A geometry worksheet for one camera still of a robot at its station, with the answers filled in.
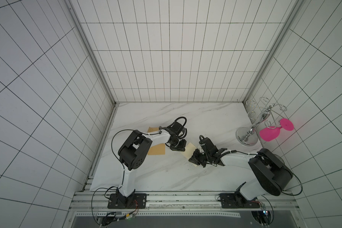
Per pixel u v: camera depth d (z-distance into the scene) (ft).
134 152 1.68
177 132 2.61
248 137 3.18
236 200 2.15
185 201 2.44
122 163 1.75
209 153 2.32
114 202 2.37
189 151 3.04
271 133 2.68
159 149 3.03
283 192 1.51
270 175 1.44
